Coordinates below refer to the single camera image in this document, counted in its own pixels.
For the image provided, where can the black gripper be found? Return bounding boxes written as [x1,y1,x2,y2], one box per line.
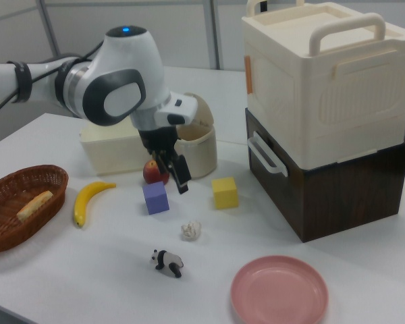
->
[138,125,192,195]

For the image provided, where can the white paper ball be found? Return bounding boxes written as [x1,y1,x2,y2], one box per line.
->
[180,220,203,242]

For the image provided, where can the cream trash can with lid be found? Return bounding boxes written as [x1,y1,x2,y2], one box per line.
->
[170,92,218,180]

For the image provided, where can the red apple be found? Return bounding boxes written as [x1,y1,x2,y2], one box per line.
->
[142,159,171,185]

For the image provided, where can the purple cube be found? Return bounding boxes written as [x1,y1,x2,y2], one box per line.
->
[142,181,171,216]

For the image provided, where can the yellow cube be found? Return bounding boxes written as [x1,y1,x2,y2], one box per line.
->
[211,176,240,210]

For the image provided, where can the white rectangular plastic bin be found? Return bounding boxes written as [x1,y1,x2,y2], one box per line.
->
[80,118,146,176]

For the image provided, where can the panda toy figure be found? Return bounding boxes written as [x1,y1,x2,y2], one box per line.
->
[150,248,185,279]

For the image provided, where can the yellow banana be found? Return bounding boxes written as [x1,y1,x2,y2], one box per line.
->
[73,181,117,230]

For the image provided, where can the brown wicker basket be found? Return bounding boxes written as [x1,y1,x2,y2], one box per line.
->
[0,164,70,254]

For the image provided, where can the bread loaf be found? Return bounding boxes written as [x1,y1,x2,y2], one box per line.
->
[16,190,54,223]

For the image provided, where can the pink plate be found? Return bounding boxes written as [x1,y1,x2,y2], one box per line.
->
[230,254,329,324]

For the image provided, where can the dark woodgrain drawer box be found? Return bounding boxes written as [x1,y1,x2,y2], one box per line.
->
[244,107,405,243]

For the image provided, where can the white drawer handle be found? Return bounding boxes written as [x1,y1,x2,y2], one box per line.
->
[247,130,289,177]

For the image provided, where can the orange door handle strip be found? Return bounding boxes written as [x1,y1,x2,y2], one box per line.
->
[244,55,254,95]

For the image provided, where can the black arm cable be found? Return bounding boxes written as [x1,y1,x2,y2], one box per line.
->
[0,40,105,119]

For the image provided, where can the cream storage box with handles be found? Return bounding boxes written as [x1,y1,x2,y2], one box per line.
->
[241,0,405,168]

